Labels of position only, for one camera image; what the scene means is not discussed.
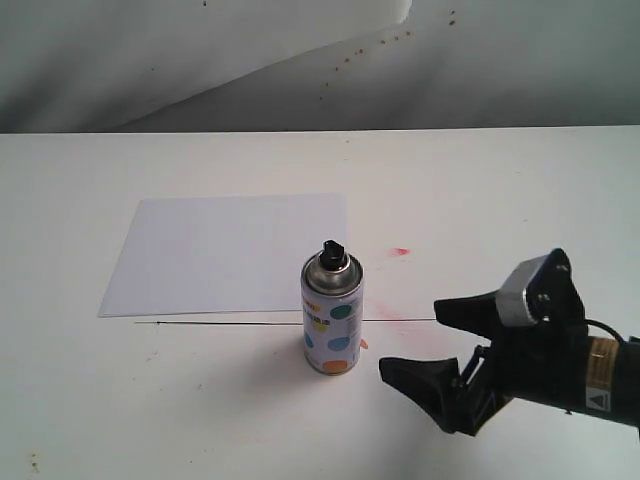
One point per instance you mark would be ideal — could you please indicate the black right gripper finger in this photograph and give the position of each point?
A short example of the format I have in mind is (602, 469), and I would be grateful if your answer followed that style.
(477, 315)
(432, 385)

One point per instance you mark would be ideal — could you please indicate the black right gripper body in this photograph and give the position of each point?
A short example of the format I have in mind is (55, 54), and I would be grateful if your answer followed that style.
(544, 363)

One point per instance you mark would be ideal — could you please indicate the white dotted spray can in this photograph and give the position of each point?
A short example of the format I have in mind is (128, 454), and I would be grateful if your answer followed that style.
(332, 292)

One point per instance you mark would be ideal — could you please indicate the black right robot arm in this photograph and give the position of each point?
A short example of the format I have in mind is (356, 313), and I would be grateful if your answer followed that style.
(611, 379)

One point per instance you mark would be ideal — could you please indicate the white paper sheet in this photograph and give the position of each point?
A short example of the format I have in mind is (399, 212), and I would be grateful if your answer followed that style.
(220, 254)

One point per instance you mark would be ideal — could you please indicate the white backdrop cloth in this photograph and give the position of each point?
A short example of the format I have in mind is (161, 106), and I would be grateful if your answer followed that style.
(205, 66)

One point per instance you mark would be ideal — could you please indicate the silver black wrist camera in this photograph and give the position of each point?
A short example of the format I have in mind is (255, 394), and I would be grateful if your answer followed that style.
(540, 288)

